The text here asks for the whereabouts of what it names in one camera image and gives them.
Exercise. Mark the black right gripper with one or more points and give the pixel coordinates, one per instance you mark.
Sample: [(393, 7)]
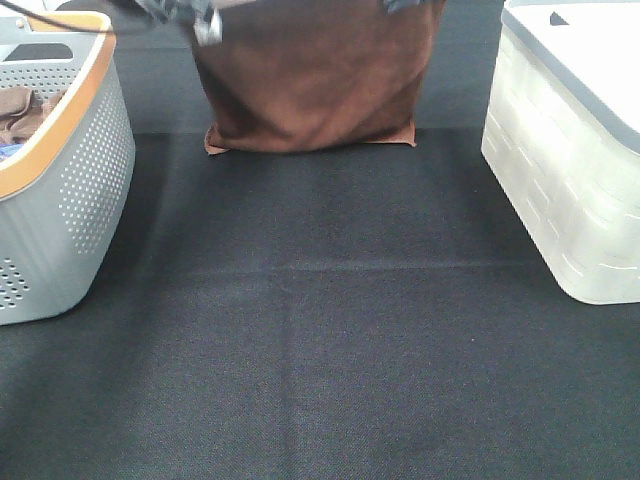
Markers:
[(394, 6)]

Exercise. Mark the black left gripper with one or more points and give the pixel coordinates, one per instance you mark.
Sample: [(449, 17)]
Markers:
[(201, 17)]

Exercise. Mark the brown towel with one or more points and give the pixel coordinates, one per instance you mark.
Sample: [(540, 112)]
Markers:
[(300, 76), (22, 113)]

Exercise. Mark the brown towel in basket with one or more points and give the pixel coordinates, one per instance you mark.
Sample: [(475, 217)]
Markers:
[(22, 113)]

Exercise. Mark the white basket with grey rim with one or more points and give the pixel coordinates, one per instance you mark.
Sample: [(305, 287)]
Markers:
[(561, 136)]

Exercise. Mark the grey basket with orange rim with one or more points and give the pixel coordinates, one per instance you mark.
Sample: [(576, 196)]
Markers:
[(63, 193)]

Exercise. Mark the blue cloth in basket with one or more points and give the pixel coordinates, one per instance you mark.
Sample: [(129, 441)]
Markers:
[(8, 150)]

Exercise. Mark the black table cloth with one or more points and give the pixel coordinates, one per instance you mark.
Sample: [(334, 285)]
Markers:
[(373, 312)]

